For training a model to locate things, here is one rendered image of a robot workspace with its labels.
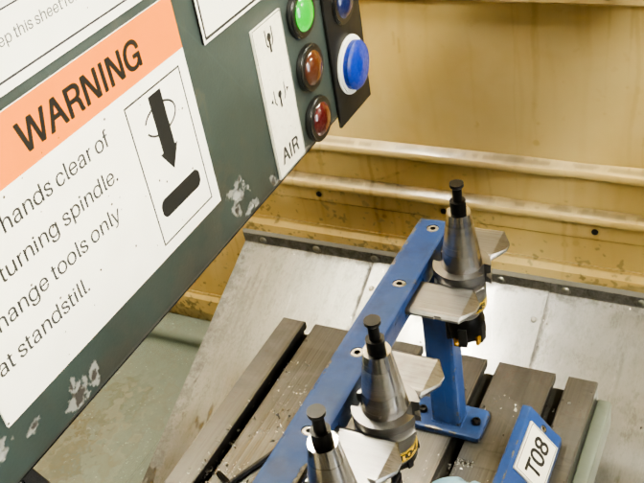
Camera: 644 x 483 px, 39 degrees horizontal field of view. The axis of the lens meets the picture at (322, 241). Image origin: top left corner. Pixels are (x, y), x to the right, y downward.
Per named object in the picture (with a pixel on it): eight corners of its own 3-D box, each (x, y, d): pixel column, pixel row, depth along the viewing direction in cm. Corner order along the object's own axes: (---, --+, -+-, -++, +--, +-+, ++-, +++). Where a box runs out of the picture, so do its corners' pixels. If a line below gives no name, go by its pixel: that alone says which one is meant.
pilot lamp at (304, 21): (319, 24, 50) (313, -15, 49) (302, 40, 48) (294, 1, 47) (310, 23, 50) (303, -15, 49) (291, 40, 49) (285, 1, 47)
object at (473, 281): (451, 258, 104) (450, 240, 102) (500, 271, 101) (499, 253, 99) (425, 289, 100) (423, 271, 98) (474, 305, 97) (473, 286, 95)
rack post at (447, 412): (491, 415, 123) (481, 239, 106) (479, 444, 120) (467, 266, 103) (423, 399, 128) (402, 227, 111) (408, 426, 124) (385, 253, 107)
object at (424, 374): (451, 365, 89) (450, 359, 88) (432, 403, 85) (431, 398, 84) (385, 351, 92) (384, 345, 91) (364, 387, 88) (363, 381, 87)
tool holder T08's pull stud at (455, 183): (454, 205, 96) (452, 177, 94) (469, 208, 95) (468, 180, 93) (447, 214, 95) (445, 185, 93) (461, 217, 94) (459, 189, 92)
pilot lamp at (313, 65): (328, 77, 52) (322, 41, 50) (310, 95, 50) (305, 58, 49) (318, 76, 52) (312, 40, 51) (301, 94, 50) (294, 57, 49)
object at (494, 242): (515, 237, 104) (515, 231, 103) (501, 264, 100) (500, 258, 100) (456, 228, 107) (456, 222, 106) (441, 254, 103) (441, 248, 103)
